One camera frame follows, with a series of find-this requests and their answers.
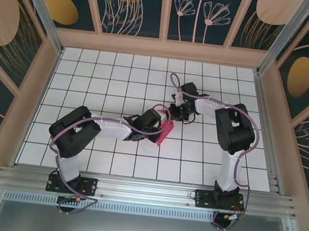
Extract pink cloth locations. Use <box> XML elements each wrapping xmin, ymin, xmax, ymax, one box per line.
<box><xmin>155</xmin><ymin>117</ymin><xmax>176</xmax><ymax>149</ymax></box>

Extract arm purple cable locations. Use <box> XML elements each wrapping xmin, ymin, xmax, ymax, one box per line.
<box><xmin>152</xmin><ymin>72</ymin><xmax>266</xmax><ymax>231</ymax></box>
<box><xmin>41</xmin><ymin>91</ymin><xmax>172</xmax><ymax>226</ymax></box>

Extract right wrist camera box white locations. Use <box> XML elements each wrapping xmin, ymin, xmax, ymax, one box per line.
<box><xmin>171</xmin><ymin>91</ymin><xmax>185</xmax><ymax>106</ymax></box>

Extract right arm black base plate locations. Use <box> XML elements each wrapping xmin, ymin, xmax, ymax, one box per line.
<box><xmin>193</xmin><ymin>188</ymin><xmax>246</xmax><ymax>214</ymax></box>

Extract aluminium corner post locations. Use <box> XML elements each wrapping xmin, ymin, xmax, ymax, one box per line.
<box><xmin>4</xmin><ymin>0</ymin><xmax>71</xmax><ymax>55</ymax></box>
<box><xmin>254</xmin><ymin>0</ymin><xmax>309</xmax><ymax>82</ymax></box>

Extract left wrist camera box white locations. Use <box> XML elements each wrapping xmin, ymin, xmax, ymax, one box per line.
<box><xmin>156</xmin><ymin>109</ymin><xmax>169</xmax><ymax>121</ymax></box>

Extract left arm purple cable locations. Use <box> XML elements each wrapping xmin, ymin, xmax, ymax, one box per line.
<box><xmin>41</xmin><ymin>91</ymin><xmax>172</xmax><ymax>226</ymax></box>

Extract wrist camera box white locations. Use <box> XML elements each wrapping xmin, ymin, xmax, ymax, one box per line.
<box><xmin>171</xmin><ymin>91</ymin><xmax>185</xmax><ymax>106</ymax></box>
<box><xmin>156</xmin><ymin>109</ymin><xmax>169</xmax><ymax>121</ymax></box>

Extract aluminium side rail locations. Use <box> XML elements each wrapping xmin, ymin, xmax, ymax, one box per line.
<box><xmin>241</xmin><ymin>74</ymin><xmax>299</xmax><ymax>197</ymax></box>

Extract slotted grey cable duct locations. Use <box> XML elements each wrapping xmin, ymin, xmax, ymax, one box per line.
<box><xmin>2</xmin><ymin>189</ymin><xmax>218</xmax><ymax>225</ymax></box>

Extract aluminium mounting rail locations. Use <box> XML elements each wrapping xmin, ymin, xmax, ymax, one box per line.
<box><xmin>0</xmin><ymin>161</ymin><xmax>302</xmax><ymax>224</ymax></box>

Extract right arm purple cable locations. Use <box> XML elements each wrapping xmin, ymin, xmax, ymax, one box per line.
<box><xmin>152</xmin><ymin>72</ymin><xmax>266</xmax><ymax>231</ymax></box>

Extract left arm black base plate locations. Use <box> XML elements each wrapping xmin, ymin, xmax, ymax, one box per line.
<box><xmin>45</xmin><ymin>172</ymin><xmax>99</xmax><ymax>198</ymax></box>

